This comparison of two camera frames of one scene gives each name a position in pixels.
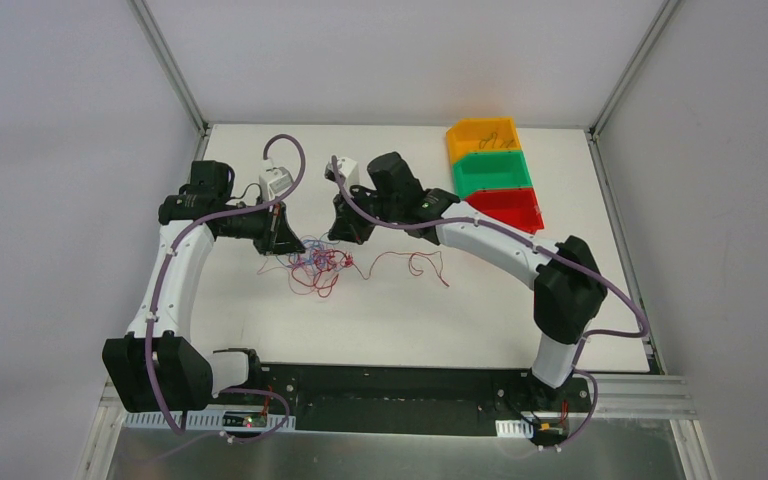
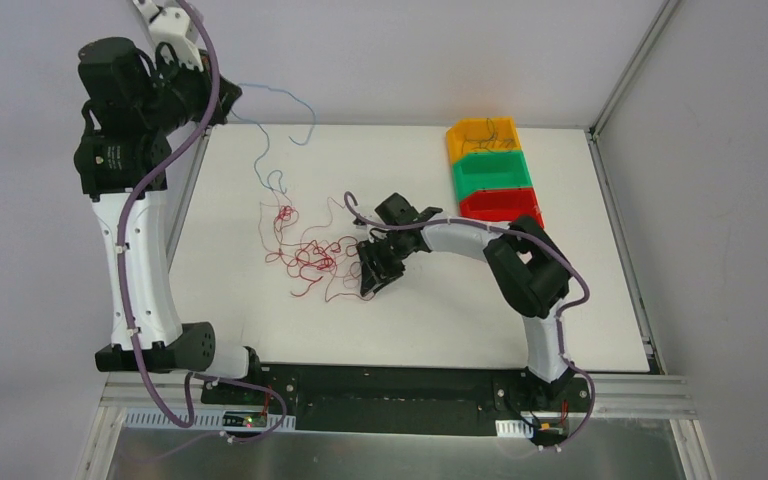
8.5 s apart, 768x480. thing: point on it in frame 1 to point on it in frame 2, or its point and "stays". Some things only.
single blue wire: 494,140 to 269,186
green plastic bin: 490,169 stays
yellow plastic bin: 478,134 stays
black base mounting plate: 406,398 stays
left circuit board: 244,419 stays
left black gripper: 273,229 to 223,93
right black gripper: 359,211 to 381,258
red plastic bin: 516,208 stays
